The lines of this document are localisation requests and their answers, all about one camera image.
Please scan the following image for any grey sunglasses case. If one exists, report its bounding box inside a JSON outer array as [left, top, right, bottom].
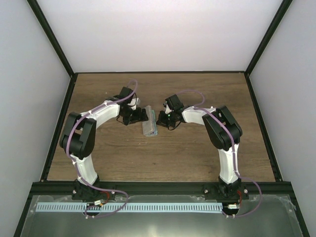
[[142, 105, 158, 137]]

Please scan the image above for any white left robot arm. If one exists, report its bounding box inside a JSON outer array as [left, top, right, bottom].
[[60, 99, 149, 199]]

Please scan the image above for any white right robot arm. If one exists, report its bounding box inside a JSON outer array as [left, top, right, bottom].
[[157, 106, 242, 199]]

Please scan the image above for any light blue slotted cable duct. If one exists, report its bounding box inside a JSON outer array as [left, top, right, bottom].
[[35, 202, 223, 213]]

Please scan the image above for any black enclosure frame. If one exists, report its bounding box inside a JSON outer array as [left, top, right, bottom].
[[12, 0, 311, 237]]

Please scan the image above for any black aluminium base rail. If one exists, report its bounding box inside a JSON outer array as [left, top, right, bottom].
[[29, 181, 295, 201]]

